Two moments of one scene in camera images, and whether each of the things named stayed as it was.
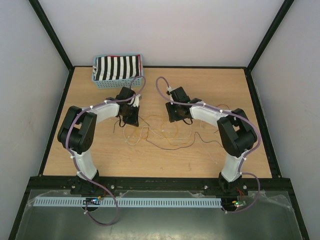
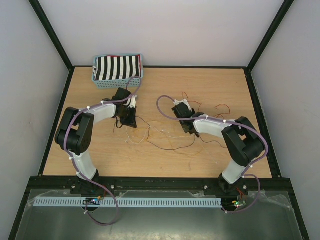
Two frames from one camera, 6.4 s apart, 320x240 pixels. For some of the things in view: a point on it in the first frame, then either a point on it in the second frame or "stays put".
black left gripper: (134, 120) stays put
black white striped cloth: (114, 67) stays put
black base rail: (159, 187) stays put
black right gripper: (169, 106) -> (186, 132)
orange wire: (177, 132) -> (159, 132)
